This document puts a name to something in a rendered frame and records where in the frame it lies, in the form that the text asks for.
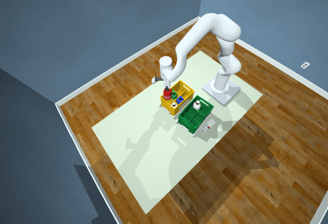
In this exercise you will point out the green divided crate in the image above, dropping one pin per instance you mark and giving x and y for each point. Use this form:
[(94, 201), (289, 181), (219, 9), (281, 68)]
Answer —
[(191, 118)]

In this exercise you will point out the blue bottle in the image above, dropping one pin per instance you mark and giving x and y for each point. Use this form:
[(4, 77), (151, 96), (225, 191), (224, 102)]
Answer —
[(179, 99)]

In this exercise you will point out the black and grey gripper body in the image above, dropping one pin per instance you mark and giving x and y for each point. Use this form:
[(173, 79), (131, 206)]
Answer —
[(166, 83)]

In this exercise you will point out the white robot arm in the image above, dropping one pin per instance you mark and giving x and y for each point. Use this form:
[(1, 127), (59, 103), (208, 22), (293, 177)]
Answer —
[(226, 32)]

